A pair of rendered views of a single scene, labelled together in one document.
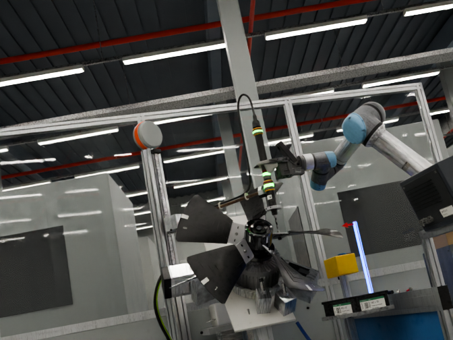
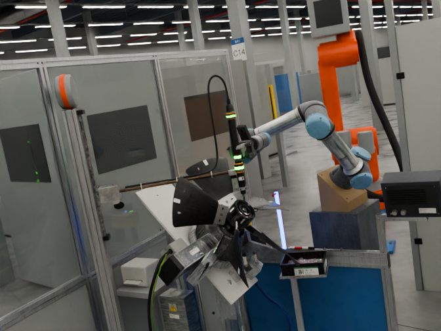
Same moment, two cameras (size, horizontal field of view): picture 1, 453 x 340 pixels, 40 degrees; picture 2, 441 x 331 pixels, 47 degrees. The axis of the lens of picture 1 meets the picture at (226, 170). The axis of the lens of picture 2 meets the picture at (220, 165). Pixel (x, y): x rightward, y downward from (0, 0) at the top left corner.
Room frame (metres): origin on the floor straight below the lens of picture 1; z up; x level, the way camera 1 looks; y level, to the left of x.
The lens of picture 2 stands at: (0.96, 1.54, 1.80)
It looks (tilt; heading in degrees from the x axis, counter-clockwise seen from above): 9 degrees down; 316
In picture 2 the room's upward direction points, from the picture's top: 10 degrees counter-clockwise
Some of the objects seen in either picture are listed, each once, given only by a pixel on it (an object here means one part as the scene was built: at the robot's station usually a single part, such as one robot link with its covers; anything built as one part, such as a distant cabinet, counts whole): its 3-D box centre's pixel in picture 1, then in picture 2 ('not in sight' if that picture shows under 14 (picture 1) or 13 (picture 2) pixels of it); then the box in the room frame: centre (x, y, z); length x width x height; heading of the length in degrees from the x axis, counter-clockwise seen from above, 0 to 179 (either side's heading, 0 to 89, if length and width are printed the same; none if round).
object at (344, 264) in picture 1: (341, 267); not in sight; (2.98, -0.45, 1.02); 0.16 x 0.10 x 0.11; 13
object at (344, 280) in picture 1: (346, 288); not in sight; (2.98, -0.45, 0.92); 0.03 x 0.03 x 0.12; 13
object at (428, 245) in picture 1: (431, 258); (381, 233); (2.17, -0.64, 0.96); 0.03 x 0.03 x 0.20; 13
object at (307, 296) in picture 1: (298, 280); (251, 247); (2.65, -0.21, 0.98); 0.20 x 0.16 x 0.20; 13
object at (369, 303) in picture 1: (355, 305); (304, 264); (2.49, -0.40, 0.84); 0.22 x 0.17 x 0.07; 28
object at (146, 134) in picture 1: (147, 135); (66, 92); (3.08, 0.37, 1.88); 0.17 x 0.15 x 0.16; 103
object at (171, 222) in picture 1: (174, 223); (108, 193); (3.02, 0.30, 1.39); 0.10 x 0.07 x 0.08; 48
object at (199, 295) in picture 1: (203, 287); (201, 268); (2.59, 0.19, 1.03); 0.15 x 0.10 x 0.14; 13
